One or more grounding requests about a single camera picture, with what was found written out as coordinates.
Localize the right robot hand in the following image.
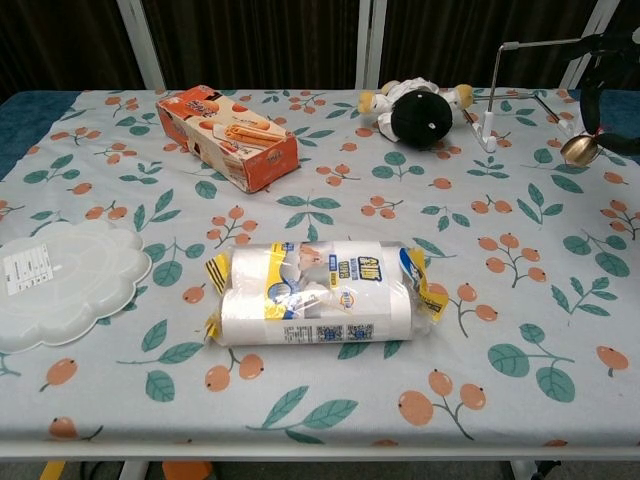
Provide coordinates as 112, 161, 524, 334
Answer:
571, 24, 640, 164

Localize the dark pleated partition panel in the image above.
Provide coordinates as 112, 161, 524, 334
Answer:
0, 0, 166, 94
142, 0, 371, 91
357, 0, 621, 91

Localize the plush doll with black hair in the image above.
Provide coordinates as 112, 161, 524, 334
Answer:
357, 77, 475, 150

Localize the floral tablecloth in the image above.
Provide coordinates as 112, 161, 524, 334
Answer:
0, 88, 640, 449

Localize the plastic pack of white rolls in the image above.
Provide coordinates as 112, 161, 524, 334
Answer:
204, 238, 449, 347

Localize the orange biscuit box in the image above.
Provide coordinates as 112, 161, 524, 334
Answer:
155, 84, 300, 195

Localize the white flower-shaped plate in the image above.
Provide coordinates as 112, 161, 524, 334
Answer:
0, 219, 154, 355

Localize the metal wire rack stand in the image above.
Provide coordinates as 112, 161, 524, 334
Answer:
464, 37, 584, 153

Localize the metal table frame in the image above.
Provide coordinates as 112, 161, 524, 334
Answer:
0, 439, 640, 464

